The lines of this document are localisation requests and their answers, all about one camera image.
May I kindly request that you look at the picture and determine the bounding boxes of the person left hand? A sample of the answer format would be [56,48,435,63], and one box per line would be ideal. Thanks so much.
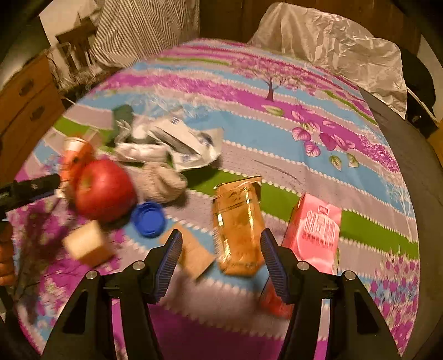
[0,221,15,287]

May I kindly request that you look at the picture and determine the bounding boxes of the orange small can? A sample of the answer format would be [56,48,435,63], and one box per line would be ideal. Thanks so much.
[59,137,95,200]

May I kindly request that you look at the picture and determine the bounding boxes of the tan sponge block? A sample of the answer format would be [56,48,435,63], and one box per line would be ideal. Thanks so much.
[62,220,114,268]

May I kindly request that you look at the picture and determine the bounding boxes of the red apple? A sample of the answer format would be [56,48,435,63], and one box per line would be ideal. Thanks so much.
[74,158,137,223]

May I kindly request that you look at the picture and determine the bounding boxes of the wooden drawer cabinet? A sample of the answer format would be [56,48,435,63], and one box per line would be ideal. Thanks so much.
[0,55,65,184]

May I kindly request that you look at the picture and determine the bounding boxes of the pink milk carton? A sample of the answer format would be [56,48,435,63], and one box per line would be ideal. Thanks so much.
[261,193,342,319]

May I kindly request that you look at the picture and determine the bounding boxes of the blue bottle cap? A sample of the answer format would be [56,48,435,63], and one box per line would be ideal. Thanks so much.
[131,201,166,238]

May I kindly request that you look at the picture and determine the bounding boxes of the brown cardboard piece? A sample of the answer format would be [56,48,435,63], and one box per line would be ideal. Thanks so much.
[159,224,215,281]

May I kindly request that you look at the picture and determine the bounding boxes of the beige sock ball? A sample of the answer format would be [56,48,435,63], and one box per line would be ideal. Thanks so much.
[126,162,188,204]

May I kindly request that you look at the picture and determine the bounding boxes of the white crumpled wrapper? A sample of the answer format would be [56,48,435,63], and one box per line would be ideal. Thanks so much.
[114,116,224,172]

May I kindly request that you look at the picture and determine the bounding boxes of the dark grey blanket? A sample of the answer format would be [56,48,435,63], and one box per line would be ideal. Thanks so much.
[360,89,443,359]

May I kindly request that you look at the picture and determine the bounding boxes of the striped pillow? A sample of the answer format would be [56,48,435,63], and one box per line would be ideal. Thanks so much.
[92,1,200,68]

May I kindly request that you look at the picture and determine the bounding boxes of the floral purple bedsheet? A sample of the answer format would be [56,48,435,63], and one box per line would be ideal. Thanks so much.
[8,39,420,359]

